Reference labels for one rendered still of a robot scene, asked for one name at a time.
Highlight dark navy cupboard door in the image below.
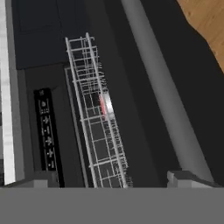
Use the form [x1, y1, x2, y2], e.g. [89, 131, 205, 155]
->
[10, 0, 89, 70]

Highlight white wire dishwasher rack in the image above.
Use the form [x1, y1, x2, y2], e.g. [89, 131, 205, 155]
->
[64, 31, 134, 189]

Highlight red and white dish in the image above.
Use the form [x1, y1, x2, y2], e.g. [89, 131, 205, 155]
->
[99, 91, 116, 121]

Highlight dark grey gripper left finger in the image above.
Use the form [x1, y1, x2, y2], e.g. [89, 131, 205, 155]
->
[3, 170, 60, 189]

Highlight grey dishwasher door handle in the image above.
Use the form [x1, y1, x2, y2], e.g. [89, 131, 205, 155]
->
[120, 0, 215, 184]

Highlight black dishwasher door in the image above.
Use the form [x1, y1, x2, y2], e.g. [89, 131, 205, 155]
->
[83, 0, 224, 189]

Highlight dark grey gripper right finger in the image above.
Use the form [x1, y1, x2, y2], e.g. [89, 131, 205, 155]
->
[166, 170, 222, 189]

